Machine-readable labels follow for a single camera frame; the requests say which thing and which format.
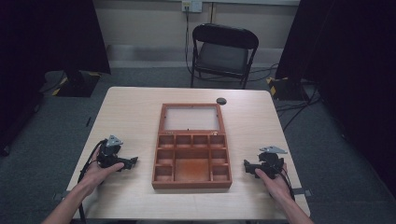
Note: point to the white wall outlet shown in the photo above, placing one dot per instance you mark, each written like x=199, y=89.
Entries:
x=192, y=5

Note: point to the black stand base yellow tape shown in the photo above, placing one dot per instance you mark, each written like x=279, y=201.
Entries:
x=288, y=88
x=77, y=85

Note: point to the dark curtain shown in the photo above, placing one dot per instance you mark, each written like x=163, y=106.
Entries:
x=351, y=62

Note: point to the wooden compartment box with lid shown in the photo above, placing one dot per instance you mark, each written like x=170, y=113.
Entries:
x=191, y=174

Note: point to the person's right hand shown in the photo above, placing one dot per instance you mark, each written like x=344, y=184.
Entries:
x=275, y=186

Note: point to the black round table grommet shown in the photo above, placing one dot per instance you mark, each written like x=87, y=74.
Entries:
x=221, y=100

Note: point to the black folding chair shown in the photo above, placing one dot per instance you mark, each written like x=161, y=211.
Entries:
x=224, y=57

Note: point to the person's left hand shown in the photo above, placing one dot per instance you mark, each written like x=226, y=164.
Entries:
x=96, y=175

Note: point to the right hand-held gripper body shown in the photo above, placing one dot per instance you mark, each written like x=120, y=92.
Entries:
x=271, y=161

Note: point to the grey table bracket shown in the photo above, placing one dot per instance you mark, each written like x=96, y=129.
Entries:
x=303, y=192

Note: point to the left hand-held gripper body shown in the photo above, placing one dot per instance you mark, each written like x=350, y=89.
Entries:
x=109, y=152

